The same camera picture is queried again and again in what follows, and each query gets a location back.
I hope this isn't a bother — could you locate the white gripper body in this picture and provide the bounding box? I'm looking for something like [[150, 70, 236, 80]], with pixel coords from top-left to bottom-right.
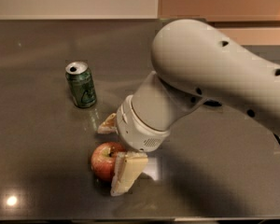
[[116, 95, 170, 153]]

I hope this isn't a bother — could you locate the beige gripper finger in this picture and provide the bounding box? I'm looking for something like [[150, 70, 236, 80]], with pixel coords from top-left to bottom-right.
[[110, 151, 148, 196], [97, 113, 117, 134]]

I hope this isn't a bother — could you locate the red apple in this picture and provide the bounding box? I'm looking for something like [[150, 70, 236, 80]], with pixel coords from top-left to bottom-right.
[[91, 142, 126, 182]]

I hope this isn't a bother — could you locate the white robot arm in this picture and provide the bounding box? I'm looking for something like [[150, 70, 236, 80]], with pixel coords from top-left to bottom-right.
[[109, 20, 280, 196]]

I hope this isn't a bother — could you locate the green soda can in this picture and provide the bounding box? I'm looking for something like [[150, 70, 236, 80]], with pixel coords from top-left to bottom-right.
[[65, 62, 96, 108]]

